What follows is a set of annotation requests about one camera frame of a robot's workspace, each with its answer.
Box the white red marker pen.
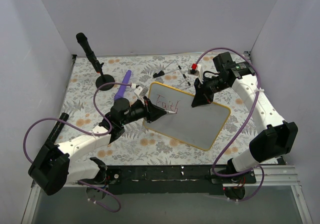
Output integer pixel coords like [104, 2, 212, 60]
[166, 110, 177, 114]

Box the yellow framed whiteboard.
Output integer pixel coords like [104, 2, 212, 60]
[143, 82, 231, 151]

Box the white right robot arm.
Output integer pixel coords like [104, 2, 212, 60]
[188, 49, 298, 183]

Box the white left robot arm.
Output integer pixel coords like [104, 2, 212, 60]
[28, 97, 169, 196]

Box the floral table mat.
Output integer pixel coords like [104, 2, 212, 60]
[57, 53, 258, 165]

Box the black flashlight silver head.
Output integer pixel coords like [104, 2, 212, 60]
[46, 112, 69, 143]

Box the black microphone on stand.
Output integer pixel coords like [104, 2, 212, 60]
[76, 32, 115, 91]

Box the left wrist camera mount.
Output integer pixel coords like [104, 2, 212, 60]
[130, 83, 149, 104]

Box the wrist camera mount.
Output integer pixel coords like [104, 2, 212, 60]
[188, 63, 204, 83]
[130, 83, 149, 104]

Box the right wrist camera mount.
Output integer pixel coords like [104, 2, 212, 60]
[188, 63, 204, 83]

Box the wire whiteboard stand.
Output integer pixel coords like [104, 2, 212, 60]
[152, 60, 192, 90]

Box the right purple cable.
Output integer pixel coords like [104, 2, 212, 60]
[196, 46, 265, 202]

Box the aluminium frame rail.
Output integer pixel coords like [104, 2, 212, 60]
[19, 50, 313, 224]

